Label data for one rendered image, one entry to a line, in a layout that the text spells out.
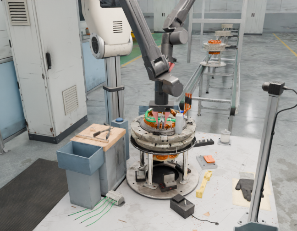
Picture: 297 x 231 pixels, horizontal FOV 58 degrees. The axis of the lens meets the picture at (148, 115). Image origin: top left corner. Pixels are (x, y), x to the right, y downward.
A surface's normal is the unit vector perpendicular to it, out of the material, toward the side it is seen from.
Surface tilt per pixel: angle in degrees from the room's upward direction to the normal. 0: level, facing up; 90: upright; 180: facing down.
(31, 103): 90
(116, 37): 90
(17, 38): 90
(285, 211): 0
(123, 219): 0
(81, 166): 90
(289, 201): 0
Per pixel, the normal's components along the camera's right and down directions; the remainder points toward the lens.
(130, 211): 0.00, -0.92
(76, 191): -0.38, 0.36
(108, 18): 0.58, 0.31
